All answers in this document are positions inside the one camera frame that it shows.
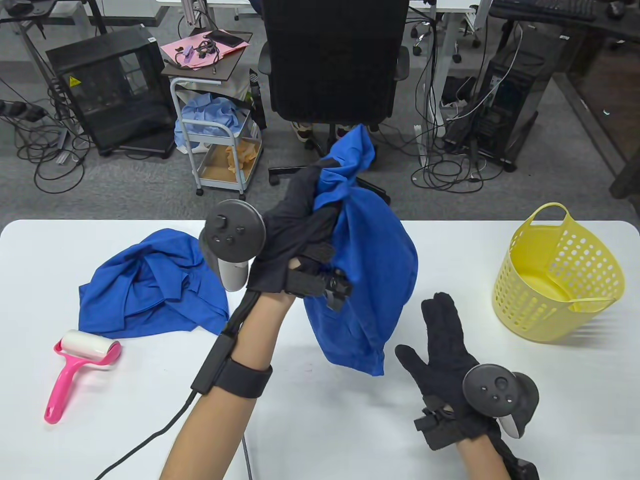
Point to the person's left hand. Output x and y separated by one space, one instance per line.
290 225

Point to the person's right hand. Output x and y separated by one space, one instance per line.
445 350

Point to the blue t-shirt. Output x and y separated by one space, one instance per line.
150 290
370 280

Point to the pink lint roller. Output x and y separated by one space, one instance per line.
67 380

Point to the person's left forearm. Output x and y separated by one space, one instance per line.
210 440

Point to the black and white controller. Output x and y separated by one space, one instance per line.
232 230
495 390

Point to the orange cloth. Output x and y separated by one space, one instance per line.
243 156

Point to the yellow perforated plastic basket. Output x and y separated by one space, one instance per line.
520 300

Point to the white rolling cart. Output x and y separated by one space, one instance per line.
215 170

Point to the light blue cloth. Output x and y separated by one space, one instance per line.
207 112

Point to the black sensor box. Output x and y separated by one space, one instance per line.
525 472
212 365

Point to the white power strip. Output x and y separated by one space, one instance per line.
421 150

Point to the black office chair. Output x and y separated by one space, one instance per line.
330 60

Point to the black square board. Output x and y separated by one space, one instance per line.
220 70

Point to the small purple object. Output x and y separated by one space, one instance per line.
187 54

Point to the black glass computer case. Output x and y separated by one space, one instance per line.
115 120

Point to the pink paper sheet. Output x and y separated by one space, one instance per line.
170 51

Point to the white desk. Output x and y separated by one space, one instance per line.
442 55

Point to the black computer tower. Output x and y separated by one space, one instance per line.
520 95

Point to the black power strip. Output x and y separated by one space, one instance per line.
25 111

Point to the black keyboard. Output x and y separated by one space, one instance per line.
545 9

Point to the black desk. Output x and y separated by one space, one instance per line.
622 30

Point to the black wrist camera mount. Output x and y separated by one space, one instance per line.
320 287
435 432

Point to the aluminium frame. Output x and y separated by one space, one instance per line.
190 12

